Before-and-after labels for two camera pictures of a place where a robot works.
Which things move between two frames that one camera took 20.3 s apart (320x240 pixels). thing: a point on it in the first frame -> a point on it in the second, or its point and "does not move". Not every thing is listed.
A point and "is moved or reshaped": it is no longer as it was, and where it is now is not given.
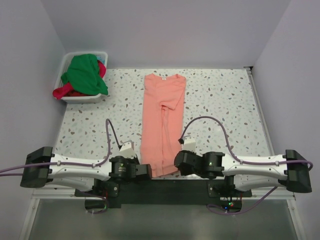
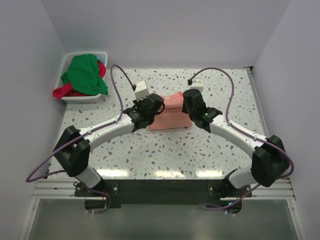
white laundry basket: x=63 y=68 does not move
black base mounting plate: x=163 y=193 does not move
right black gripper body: x=185 y=173 -> x=186 y=110
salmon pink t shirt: x=162 y=124 is moved or reshaped
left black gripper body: x=135 y=160 -> x=137 y=104
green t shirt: x=83 y=74 does not move
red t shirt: x=68 y=90 does not move
